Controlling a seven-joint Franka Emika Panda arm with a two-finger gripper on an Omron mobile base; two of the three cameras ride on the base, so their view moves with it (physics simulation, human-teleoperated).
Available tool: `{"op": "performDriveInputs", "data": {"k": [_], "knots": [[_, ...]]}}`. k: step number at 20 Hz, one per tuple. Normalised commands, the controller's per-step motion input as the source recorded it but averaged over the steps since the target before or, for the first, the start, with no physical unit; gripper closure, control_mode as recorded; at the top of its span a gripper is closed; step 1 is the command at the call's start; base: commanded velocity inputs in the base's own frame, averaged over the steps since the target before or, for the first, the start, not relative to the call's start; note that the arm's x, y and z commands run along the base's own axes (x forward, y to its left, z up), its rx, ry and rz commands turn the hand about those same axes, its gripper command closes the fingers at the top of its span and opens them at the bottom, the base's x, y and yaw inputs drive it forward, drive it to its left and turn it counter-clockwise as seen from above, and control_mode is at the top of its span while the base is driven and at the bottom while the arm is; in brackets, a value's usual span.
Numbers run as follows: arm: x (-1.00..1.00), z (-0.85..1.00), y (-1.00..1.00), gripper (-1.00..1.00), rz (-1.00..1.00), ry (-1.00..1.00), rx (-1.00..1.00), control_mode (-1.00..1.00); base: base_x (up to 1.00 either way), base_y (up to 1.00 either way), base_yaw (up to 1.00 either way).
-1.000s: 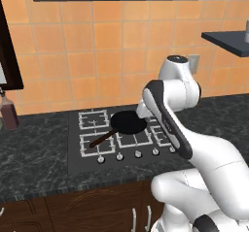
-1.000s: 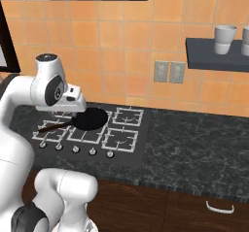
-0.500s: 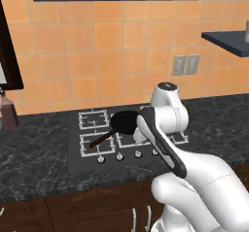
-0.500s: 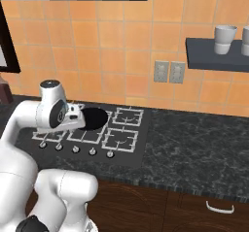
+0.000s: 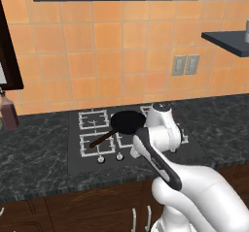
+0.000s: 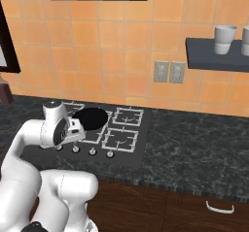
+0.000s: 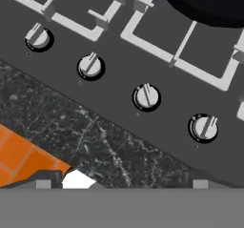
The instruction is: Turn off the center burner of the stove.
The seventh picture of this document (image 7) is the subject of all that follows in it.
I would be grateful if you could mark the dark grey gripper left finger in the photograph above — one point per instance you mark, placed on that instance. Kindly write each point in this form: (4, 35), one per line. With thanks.
(47, 177)

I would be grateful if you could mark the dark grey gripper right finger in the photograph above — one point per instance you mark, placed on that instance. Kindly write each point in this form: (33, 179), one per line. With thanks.
(200, 184)

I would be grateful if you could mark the white stove knob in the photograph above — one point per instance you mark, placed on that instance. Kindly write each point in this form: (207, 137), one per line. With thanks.
(37, 38)
(146, 97)
(90, 66)
(205, 127)

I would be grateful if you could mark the dark grey stove hob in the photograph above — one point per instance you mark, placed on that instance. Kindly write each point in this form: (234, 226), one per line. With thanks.
(120, 57)

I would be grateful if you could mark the white cupboard front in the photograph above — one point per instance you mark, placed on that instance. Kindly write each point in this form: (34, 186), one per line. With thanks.
(76, 181)

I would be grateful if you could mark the white hob grate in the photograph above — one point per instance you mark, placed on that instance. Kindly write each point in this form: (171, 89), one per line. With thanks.
(152, 49)
(79, 25)

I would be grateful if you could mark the black pan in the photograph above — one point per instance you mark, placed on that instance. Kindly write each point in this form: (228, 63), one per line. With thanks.
(206, 3)

